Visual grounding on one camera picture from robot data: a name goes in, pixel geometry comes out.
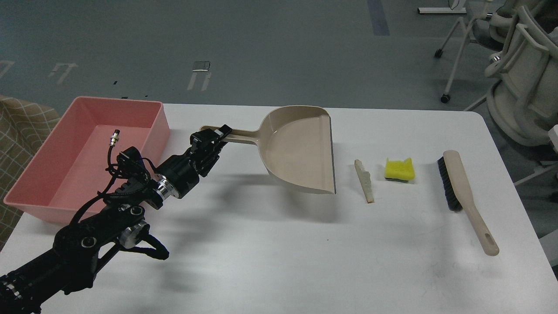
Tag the yellow sponge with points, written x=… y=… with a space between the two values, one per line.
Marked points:
x=399 y=169

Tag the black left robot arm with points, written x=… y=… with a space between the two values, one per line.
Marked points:
x=111 y=222

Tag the slice of bread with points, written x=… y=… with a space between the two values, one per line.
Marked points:
x=365 y=181

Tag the white chair on casters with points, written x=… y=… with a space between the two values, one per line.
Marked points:
x=486 y=24

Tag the beige plastic dustpan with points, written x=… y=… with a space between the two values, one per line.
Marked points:
x=296 y=147

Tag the white plastic chair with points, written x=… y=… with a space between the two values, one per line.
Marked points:
x=523 y=101

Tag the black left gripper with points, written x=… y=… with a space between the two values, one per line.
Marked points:
x=184 y=171

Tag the beige brush black bristles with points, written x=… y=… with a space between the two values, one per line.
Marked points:
x=459 y=196

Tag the pink plastic bin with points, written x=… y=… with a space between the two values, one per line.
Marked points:
x=70 y=166

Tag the metal floor plate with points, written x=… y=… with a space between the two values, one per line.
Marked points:
x=201 y=66

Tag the checkered beige cloth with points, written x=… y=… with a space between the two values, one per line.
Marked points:
x=24 y=126

